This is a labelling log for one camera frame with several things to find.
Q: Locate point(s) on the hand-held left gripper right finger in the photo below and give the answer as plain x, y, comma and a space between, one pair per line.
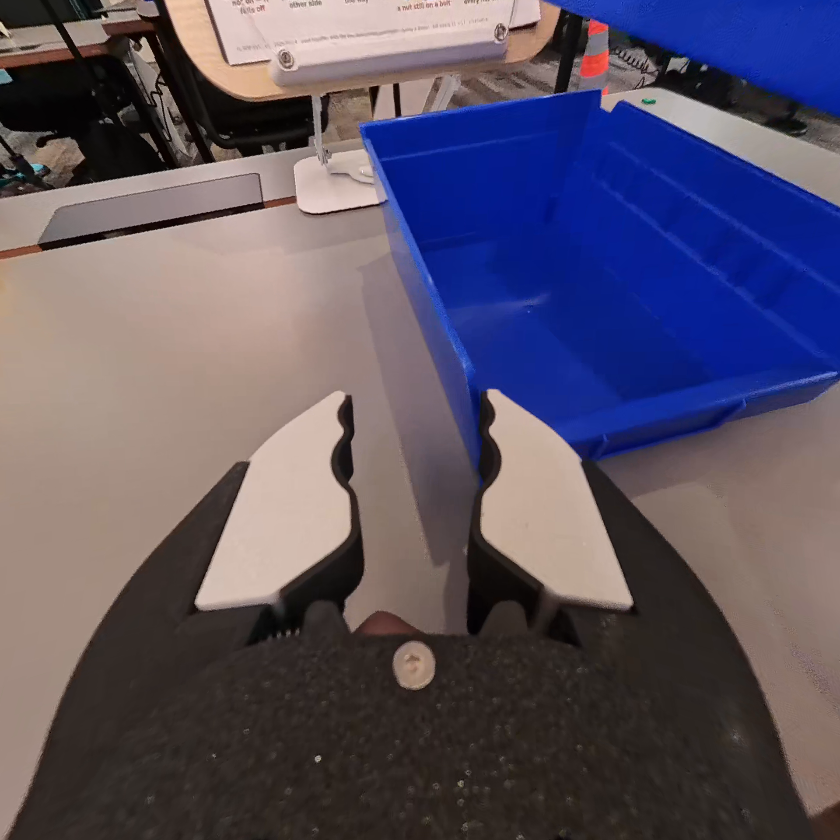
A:
558, 525

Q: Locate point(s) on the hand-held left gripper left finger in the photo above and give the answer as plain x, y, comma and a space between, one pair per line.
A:
276, 525

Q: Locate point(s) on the blue divided storage bin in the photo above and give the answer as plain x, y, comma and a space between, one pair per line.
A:
735, 40

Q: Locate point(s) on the person's left hand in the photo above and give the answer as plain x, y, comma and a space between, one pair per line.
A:
385, 622

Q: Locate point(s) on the dark flat tablet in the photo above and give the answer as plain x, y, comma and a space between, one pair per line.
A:
145, 210

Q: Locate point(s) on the white document stand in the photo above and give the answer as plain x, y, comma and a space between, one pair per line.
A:
328, 184

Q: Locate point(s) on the black office chair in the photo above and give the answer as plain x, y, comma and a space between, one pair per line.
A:
250, 118

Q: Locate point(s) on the orange striped traffic cone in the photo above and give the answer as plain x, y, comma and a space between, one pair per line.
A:
596, 50

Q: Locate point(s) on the instruction sheet on stand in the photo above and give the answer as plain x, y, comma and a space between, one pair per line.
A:
197, 53

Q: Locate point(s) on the white instruction board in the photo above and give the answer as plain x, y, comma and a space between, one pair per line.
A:
368, 26

